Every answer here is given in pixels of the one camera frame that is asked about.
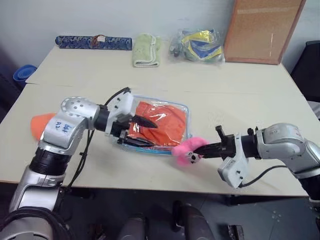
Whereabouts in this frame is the dark rounded shape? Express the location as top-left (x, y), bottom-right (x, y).
top-left (125, 212), bottom-right (149, 240)
top-left (171, 199), bottom-right (214, 240)

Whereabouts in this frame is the wood-framed cork board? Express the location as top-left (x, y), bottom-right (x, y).
top-left (222, 0), bottom-right (307, 66)

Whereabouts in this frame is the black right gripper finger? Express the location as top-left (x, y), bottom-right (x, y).
top-left (195, 149), bottom-right (222, 159)
top-left (198, 141), bottom-right (222, 152)

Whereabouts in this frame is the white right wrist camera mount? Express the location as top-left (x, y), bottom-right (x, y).
top-left (217, 133), bottom-right (249, 190)

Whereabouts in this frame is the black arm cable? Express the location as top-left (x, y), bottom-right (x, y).
top-left (239, 164), bottom-right (289, 189)
top-left (66, 86), bottom-right (133, 189)

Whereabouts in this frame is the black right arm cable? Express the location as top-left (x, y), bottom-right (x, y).
top-left (239, 164), bottom-right (289, 189)

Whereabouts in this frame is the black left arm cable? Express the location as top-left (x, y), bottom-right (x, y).
top-left (66, 86), bottom-right (133, 189)

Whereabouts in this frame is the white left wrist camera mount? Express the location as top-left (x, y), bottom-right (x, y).
top-left (104, 91), bottom-right (135, 138)

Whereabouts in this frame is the blue patterned long case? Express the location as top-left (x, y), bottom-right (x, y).
top-left (54, 34), bottom-right (134, 52)

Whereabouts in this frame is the orange fabric piece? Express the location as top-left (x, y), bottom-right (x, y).
top-left (30, 112), bottom-right (57, 141)

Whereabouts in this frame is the blue round container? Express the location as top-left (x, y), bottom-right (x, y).
top-left (12, 64), bottom-right (38, 82)

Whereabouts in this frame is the clear bag with yellow-blue contents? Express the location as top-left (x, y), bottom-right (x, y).
top-left (167, 27), bottom-right (226, 67)

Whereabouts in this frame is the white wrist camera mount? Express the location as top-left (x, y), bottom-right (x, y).
top-left (217, 133), bottom-right (249, 190)
top-left (104, 91), bottom-right (135, 138)

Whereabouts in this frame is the folded light green towel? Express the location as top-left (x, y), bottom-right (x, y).
top-left (131, 32), bottom-right (163, 69)

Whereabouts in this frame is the pink fluffy pompom charm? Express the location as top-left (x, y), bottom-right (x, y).
top-left (170, 136), bottom-right (210, 167)

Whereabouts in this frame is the clear plastic zip pouch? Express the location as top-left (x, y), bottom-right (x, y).
top-left (109, 94), bottom-right (193, 158)

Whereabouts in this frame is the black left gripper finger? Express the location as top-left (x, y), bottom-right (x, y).
top-left (130, 114), bottom-right (159, 129)
top-left (124, 136), bottom-right (155, 149)

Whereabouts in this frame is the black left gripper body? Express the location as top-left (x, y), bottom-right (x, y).
top-left (111, 113), bottom-right (137, 146)

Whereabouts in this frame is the black chair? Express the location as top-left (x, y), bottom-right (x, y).
top-left (289, 40), bottom-right (320, 102)

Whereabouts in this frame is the orange cloth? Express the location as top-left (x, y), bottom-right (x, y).
top-left (126, 100), bottom-right (189, 149)

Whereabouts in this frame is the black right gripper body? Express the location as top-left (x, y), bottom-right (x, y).
top-left (215, 124), bottom-right (238, 161)

